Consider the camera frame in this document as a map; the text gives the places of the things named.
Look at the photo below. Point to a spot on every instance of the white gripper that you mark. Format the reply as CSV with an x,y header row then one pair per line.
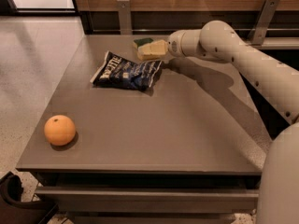
x,y
175,45

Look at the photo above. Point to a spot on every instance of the green and yellow sponge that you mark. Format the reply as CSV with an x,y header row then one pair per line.
x,y
142,41

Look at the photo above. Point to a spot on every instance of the blue chip bag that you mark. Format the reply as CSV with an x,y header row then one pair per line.
x,y
118,72

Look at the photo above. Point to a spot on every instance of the orange fruit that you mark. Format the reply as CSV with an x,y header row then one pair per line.
x,y
59,130

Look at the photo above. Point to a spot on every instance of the grey cabinet drawer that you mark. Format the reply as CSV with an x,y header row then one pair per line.
x,y
114,200

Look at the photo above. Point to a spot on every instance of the left metal bracket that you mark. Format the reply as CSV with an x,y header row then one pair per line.
x,y
124,14

